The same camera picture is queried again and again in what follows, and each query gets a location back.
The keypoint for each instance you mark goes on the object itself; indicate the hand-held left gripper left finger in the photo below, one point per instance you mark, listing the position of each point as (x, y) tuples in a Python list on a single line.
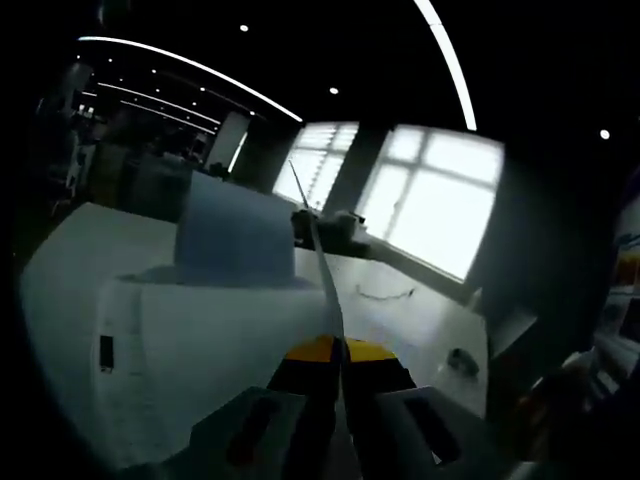
[(280, 400)]

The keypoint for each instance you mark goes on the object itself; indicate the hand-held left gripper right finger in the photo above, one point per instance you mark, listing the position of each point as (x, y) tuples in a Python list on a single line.
[(445, 415)]

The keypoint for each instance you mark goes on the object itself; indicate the white printer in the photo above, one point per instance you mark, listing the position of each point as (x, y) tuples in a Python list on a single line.
[(210, 350)]

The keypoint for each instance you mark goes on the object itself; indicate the white paper sheet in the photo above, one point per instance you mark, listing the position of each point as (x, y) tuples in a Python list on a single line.
[(334, 305)]

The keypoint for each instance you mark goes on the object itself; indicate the white handheld controller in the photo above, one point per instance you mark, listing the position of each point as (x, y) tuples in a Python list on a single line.
[(462, 360)]

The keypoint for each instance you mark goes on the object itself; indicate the small white appliance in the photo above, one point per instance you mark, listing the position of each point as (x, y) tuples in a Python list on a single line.
[(335, 227)]

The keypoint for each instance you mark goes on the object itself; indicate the long ceiling light strip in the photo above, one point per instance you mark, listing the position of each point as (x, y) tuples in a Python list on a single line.
[(200, 66), (452, 65)]

